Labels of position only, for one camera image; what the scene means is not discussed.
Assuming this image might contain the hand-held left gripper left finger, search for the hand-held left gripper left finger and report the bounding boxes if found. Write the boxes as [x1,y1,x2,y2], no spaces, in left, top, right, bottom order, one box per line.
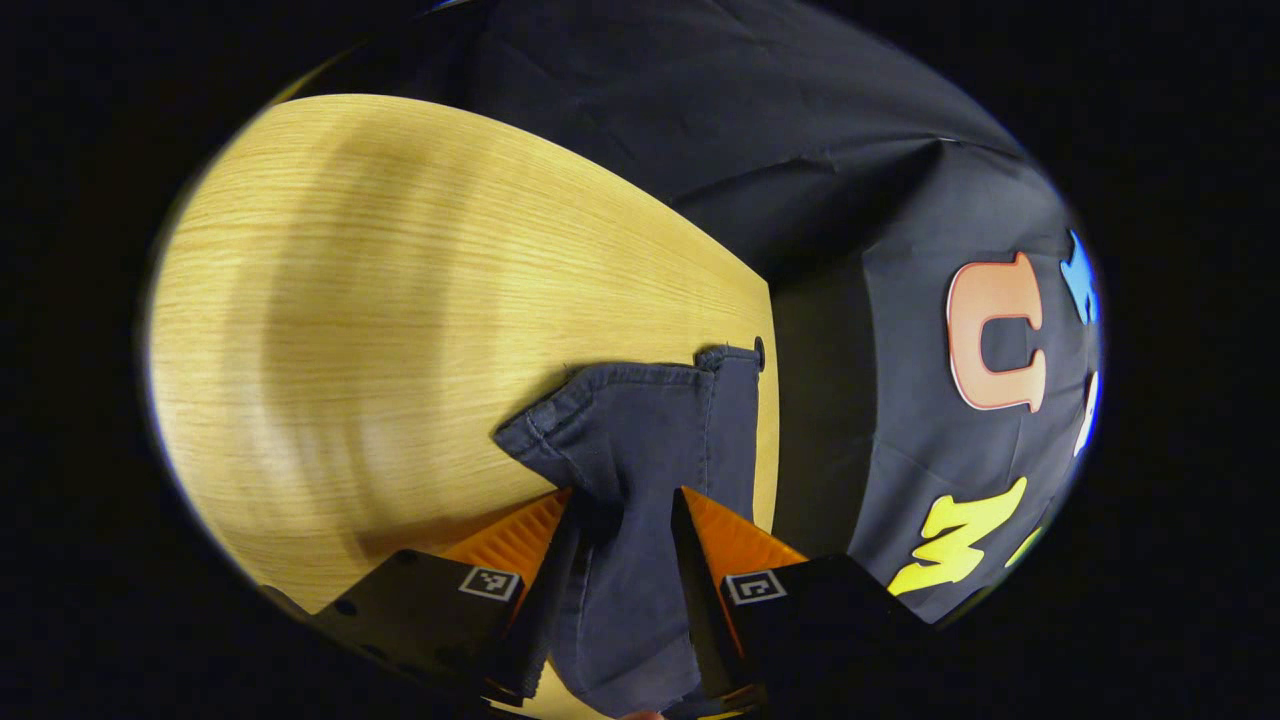
[305,488,579,703]

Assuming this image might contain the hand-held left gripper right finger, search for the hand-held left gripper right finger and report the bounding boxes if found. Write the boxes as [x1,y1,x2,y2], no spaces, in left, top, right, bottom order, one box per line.
[672,487,933,719]

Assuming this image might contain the dark grey jeans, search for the dark grey jeans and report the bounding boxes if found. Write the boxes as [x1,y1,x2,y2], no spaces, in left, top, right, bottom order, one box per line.
[493,343,766,720]

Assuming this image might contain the black backdrop cloth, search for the black backdrop cloth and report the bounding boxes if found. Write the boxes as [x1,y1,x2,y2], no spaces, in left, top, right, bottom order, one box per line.
[290,0,1106,626]

